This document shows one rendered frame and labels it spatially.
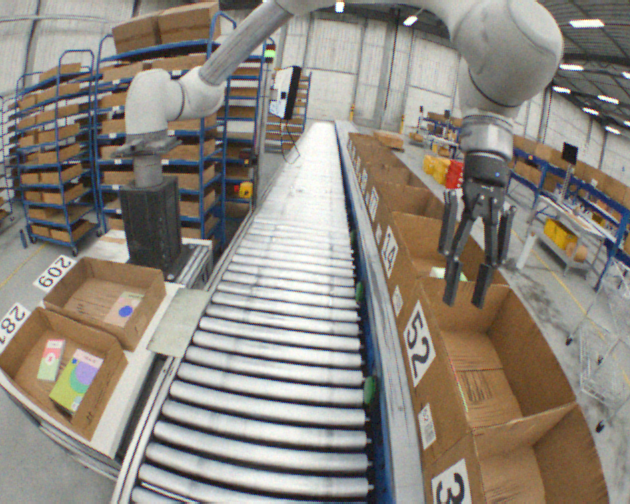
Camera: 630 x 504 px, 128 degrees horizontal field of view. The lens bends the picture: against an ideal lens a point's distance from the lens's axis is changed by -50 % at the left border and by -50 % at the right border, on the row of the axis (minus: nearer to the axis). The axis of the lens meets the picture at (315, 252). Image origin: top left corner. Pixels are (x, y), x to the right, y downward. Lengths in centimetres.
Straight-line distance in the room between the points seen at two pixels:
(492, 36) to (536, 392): 67
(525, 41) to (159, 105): 94
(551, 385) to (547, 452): 16
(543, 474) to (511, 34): 74
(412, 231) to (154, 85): 100
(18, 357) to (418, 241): 143
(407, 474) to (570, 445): 34
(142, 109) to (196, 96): 20
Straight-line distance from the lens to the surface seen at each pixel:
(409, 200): 146
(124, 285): 113
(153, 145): 99
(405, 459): 57
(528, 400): 76
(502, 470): 67
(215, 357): 83
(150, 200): 103
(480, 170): 45
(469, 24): 37
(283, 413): 73
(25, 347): 105
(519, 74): 35
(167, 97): 103
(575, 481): 68
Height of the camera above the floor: 139
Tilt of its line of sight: 30 degrees down
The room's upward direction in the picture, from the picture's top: 8 degrees clockwise
